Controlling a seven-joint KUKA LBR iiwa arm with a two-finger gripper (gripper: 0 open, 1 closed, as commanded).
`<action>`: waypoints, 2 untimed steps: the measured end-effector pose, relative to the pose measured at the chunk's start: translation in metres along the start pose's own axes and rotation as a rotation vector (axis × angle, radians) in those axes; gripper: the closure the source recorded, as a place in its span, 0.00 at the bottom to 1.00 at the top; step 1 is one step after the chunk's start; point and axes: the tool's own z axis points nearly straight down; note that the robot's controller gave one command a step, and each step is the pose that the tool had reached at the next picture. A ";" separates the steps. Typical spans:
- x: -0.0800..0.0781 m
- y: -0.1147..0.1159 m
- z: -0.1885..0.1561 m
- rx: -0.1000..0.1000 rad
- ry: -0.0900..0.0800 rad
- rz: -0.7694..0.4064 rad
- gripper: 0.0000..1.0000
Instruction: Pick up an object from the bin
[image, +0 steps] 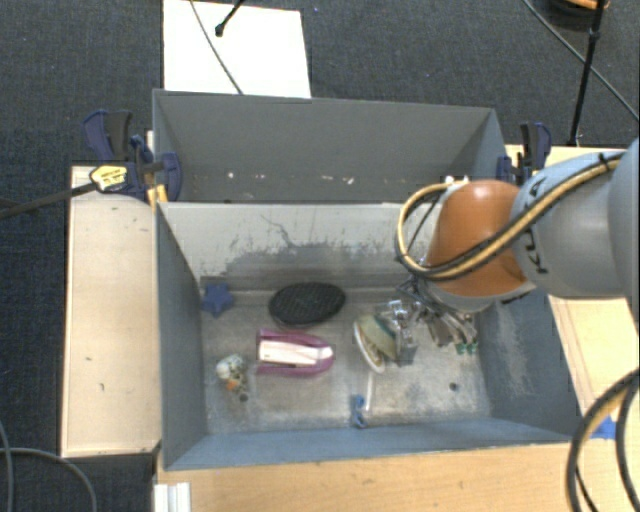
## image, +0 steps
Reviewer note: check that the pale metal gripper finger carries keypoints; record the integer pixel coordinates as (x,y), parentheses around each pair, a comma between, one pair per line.
(398,310)
(408,350)

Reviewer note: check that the black round mesh disc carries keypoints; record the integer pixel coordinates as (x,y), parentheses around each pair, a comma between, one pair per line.
(306,303)

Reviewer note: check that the purple and white stapler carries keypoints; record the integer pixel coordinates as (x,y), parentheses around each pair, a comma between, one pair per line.
(295,354)

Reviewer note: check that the white and orange toy animal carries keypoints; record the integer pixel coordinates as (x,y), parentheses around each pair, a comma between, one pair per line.
(231,370)

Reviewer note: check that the blue star-shaped toy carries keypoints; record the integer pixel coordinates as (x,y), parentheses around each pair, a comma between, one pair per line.
(217,299)

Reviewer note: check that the grey metal bin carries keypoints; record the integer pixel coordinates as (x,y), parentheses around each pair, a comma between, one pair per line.
(310,150)

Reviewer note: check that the pale wood flat board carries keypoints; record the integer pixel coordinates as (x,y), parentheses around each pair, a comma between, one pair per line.
(110,325)

